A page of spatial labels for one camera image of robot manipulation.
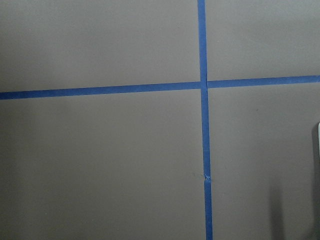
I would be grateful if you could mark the white rack tray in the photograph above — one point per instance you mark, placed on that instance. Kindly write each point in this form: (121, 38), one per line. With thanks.
(318, 138)

